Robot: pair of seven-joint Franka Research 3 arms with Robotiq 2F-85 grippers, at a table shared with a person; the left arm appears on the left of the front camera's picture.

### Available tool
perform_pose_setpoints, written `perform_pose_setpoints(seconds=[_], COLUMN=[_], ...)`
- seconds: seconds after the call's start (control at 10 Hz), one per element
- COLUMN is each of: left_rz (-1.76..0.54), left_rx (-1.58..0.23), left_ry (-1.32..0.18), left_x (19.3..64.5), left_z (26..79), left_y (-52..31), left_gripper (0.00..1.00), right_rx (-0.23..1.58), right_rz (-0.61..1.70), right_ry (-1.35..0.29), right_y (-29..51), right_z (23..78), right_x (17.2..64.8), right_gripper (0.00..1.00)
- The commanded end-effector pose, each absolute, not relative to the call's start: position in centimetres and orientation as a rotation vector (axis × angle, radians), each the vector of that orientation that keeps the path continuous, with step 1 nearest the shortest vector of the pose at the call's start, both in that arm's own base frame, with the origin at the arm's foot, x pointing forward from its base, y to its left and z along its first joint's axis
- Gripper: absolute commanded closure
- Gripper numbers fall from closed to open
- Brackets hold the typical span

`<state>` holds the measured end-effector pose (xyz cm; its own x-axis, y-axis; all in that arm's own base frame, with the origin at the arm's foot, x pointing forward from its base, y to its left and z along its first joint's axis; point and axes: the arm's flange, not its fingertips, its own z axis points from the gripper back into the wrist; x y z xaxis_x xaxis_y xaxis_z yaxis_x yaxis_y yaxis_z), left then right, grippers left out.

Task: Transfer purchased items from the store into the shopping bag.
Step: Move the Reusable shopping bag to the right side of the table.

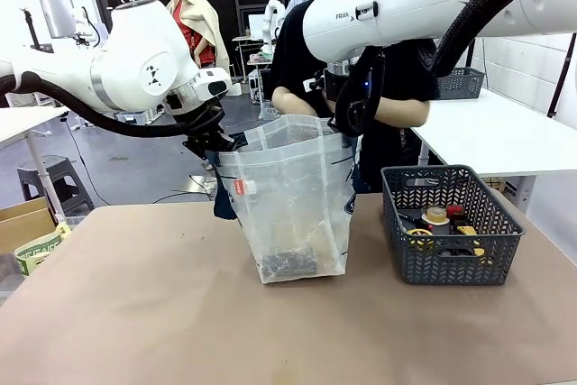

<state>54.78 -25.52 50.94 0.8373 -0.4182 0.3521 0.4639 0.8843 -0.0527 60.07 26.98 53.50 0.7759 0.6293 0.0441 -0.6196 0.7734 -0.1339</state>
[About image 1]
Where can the dark gray plastic basket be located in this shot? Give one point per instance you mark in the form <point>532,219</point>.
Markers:
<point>464,85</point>
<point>451,268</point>

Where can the person's right forearm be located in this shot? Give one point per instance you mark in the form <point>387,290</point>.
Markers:
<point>290,101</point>

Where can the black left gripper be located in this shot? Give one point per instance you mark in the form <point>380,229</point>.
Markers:
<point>203,132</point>

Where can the black slanted stand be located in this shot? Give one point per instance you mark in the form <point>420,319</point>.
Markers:
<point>561,74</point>

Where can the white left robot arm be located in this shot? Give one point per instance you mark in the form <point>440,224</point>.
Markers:
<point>135,56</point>

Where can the gray step stool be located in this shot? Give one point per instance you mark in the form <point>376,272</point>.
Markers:
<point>58,177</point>

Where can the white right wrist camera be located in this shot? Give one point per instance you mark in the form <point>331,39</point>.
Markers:
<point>313,85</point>

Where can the gray rectangular panel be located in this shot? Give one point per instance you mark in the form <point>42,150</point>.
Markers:
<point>57,13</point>

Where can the person in cream jacket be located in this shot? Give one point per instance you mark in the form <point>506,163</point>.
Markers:
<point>203,20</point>

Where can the black packaged item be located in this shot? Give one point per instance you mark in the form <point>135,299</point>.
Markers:
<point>288,263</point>

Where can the white side table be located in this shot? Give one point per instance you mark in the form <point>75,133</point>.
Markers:
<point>496,141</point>

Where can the black tripod stand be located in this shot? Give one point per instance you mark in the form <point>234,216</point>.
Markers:
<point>30,26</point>

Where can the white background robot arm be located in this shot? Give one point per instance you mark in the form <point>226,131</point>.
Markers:
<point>270,15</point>

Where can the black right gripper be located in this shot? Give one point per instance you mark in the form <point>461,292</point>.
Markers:
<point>347,87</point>

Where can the black pen red tip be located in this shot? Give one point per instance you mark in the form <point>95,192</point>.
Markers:
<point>412,218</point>

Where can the green printed paper sack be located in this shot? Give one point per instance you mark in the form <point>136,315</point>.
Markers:
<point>38,250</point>

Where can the person's left forearm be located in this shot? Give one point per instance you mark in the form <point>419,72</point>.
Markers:
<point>401,112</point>

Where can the yellow and black tool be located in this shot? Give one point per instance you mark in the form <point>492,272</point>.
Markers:
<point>465,229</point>

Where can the person in black t-shirt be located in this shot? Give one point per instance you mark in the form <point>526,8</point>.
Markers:
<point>288,56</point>

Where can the red and black tool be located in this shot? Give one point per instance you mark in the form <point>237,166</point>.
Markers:
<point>455,211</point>

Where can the brown cardboard box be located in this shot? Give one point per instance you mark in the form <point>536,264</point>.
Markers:
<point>24,222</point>

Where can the white table with leg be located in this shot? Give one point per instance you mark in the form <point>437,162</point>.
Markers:
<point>27,123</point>

